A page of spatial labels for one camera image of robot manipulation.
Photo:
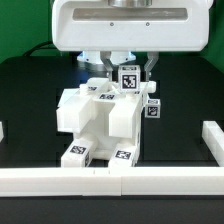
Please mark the white right obstacle bar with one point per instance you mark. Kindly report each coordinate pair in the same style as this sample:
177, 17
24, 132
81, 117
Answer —
213, 136

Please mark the white tagged cube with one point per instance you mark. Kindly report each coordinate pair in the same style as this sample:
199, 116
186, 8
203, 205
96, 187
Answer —
129, 78
153, 108

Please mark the white front obstacle bar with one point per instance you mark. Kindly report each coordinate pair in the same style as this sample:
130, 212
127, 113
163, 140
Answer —
111, 182

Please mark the white chair back frame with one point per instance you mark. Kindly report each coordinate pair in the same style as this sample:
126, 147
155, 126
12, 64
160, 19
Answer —
75, 118

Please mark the white chair seat part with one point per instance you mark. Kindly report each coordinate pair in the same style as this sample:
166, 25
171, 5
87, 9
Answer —
118, 121

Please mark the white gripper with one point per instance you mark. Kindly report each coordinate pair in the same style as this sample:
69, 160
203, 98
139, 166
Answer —
138, 25

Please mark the white base tag plate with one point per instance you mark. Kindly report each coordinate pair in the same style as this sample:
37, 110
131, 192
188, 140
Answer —
65, 100

